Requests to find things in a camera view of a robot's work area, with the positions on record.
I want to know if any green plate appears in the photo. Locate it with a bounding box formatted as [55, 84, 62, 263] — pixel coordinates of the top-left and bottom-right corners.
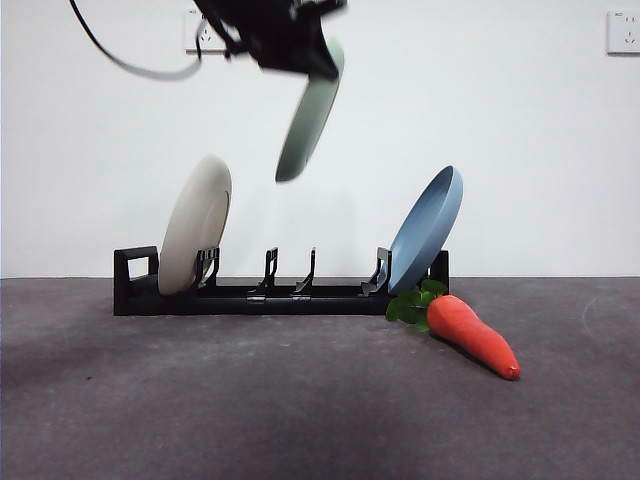
[274, 35, 347, 184]

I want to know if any orange carrot with green leaves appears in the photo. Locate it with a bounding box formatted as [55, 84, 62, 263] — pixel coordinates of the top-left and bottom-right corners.
[385, 278, 522, 382]

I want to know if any blue plate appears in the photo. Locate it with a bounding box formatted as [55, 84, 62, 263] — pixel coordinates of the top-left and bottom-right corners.
[387, 165, 465, 296]

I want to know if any white plate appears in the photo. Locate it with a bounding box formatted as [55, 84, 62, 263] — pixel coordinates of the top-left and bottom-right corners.
[158, 153, 234, 297]

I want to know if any black plate rack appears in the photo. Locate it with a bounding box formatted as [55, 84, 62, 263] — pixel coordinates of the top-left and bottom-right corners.
[113, 244, 450, 317]

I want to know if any white wall socket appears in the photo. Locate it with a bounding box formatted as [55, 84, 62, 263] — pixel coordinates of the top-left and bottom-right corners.
[605, 9, 640, 56]
[184, 9, 231, 55]

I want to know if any black cable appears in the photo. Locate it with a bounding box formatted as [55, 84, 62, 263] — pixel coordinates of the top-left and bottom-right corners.
[68, 0, 204, 82]

